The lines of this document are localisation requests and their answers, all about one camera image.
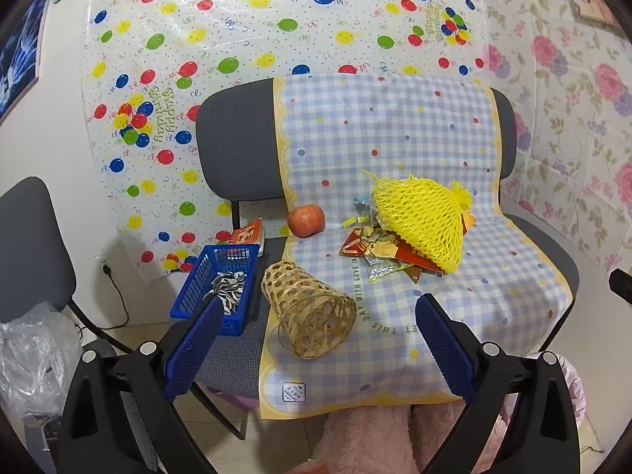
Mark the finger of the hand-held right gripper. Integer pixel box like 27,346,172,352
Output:
609,269,632,304

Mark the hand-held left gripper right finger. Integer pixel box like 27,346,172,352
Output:
415,293,581,474

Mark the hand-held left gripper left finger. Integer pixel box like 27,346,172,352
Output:
56,299,225,474

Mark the woven bamboo basket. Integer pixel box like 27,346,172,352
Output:
261,259,357,360

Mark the blue plastic basket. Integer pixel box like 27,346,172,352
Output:
170,243,261,337

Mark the pink fluffy clothing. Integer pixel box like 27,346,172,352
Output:
311,395,509,474

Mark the pile of shiny wrappers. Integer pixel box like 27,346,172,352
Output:
338,197,445,282

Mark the yellow foam fruit net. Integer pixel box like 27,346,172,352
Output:
360,169,475,275

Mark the red paper packet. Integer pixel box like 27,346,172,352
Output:
229,218,267,258

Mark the clear plastic bag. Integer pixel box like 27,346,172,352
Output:
0,301,87,420

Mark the red apple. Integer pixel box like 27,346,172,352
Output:
287,205,327,238

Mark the dark grey chair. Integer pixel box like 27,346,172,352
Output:
0,176,136,356

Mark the grey office chair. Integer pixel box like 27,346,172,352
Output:
195,76,581,440

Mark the blue checkered dotted cloth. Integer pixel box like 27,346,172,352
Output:
257,73,574,420

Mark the balloon print plastic sheet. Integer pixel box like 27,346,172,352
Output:
81,0,489,284

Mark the black power cable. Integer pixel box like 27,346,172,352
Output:
101,264,132,329

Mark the floral print wall sheet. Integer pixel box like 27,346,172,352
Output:
481,0,632,277

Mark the dark blue wall poster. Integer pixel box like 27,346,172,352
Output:
0,0,53,114

